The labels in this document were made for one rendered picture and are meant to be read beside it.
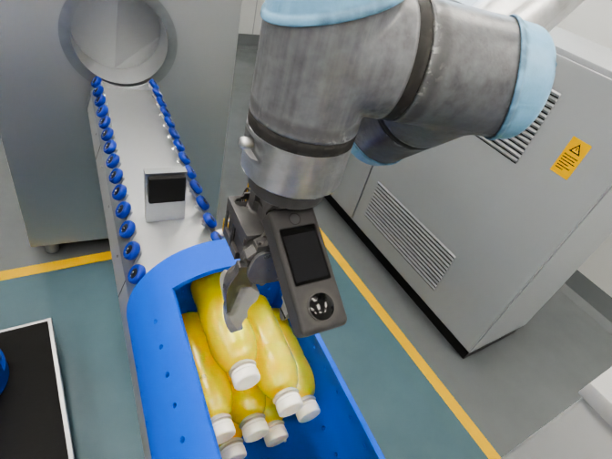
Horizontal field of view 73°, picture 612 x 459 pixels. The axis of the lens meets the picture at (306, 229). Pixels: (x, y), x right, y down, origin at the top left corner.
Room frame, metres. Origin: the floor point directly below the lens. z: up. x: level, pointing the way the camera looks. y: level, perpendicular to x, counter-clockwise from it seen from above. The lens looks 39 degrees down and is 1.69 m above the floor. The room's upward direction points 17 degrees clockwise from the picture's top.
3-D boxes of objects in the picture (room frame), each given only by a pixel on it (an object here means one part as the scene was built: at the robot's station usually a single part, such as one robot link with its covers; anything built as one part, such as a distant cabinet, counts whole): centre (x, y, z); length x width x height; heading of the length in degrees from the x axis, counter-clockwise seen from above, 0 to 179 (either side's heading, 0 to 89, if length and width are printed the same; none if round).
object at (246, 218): (0.32, 0.03, 1.43); 0.09 x 0.08 x 0.12; 36
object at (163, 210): (0.81, 0.37, 1.00); 0.10 x 0.04 x 0.15; 126
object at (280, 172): (0.31, 0.03, 1.51); 0.10 x 0.09 x 0.05; 126
